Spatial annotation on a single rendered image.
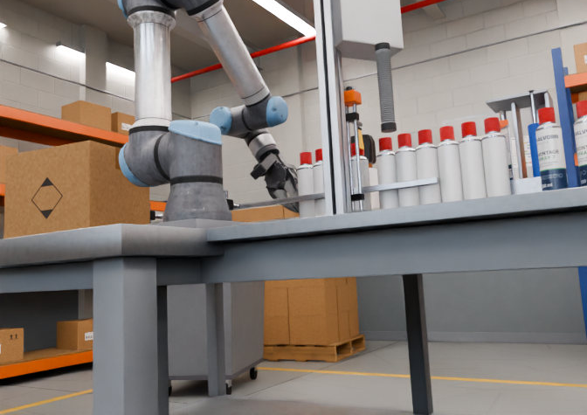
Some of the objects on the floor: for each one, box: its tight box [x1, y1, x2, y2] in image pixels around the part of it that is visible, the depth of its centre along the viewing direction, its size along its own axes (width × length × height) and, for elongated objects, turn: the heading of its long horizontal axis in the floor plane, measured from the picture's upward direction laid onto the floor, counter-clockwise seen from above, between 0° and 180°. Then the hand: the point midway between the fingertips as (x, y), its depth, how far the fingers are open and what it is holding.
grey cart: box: [167, 281, 265, 397], centre depth 391 cm, size 89×63×96 cm
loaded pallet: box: [231, 205, 366, 363], centre depth 540 cm, size 120×83×139 cm
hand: (294, 208), depth 151 cm, fingers closed, pressing on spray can
